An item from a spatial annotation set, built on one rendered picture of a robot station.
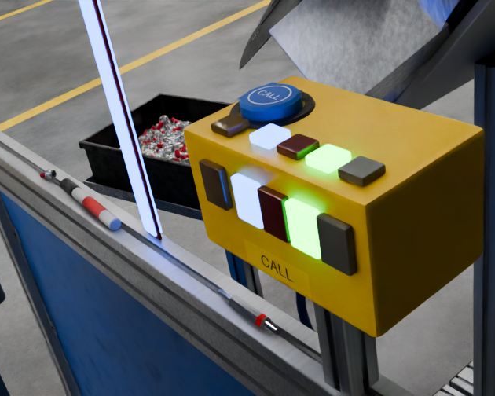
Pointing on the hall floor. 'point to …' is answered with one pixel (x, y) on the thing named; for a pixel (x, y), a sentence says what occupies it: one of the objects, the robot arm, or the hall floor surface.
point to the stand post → (494, 228)
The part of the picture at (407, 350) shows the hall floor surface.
